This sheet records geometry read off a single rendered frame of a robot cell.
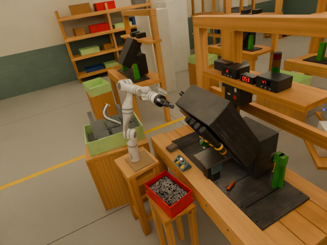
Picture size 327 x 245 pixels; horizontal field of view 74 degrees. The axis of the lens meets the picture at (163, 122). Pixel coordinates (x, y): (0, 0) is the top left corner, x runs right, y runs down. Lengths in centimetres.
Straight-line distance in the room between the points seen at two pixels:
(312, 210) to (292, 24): 110
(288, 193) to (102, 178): 179
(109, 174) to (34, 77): 633
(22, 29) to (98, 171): 640
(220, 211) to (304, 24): 117
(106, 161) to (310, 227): 181
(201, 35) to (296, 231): 162
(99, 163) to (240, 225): 153
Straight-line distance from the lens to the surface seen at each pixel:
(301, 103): 137
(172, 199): 166
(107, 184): 264
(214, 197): 162
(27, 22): 824
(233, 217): 153
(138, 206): 221
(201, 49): 214
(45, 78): 845
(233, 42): 177
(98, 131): 258
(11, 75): 849
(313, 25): 139
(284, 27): 148
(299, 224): 161
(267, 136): 159
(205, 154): 158
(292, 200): 169
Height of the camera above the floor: 213
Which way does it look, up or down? 30 degrees down
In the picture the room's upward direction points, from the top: 9 degrees counter-clockwise
